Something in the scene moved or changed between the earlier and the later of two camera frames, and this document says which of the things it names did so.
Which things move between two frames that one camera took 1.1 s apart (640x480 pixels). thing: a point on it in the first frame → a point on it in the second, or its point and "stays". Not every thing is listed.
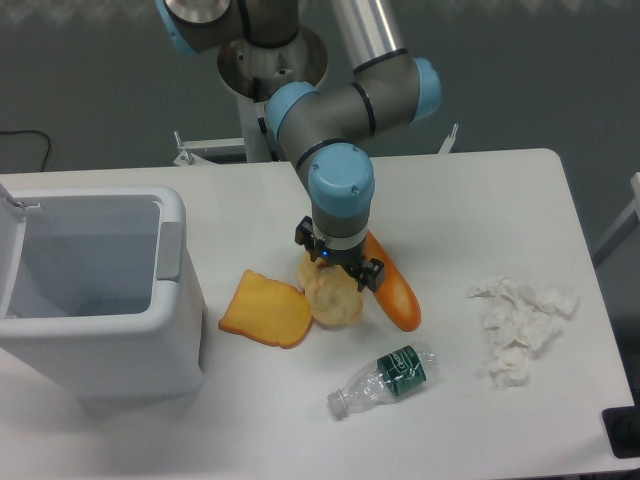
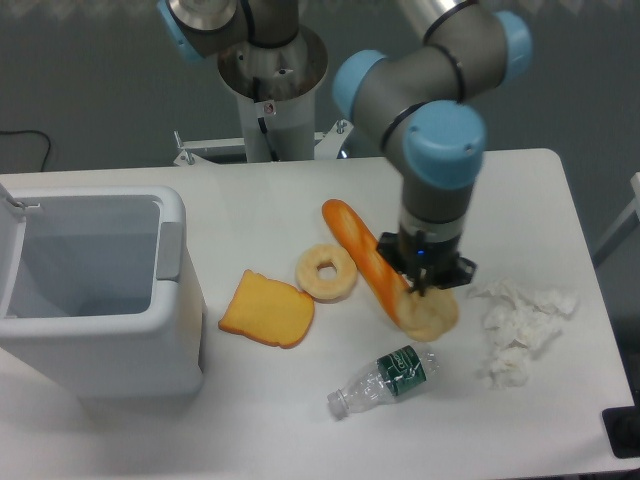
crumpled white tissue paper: [517, 321] stays
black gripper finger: [305, 235] → [421, 281]
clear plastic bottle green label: [384, 379] stays
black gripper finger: [374, 277] → [424, 281]
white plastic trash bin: [96, 289] stays
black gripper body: [350, 260] → [423, 263]
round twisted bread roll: [334, 298] → [425, 318]
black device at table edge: [622, 426] stays
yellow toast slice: [269, 310] stays
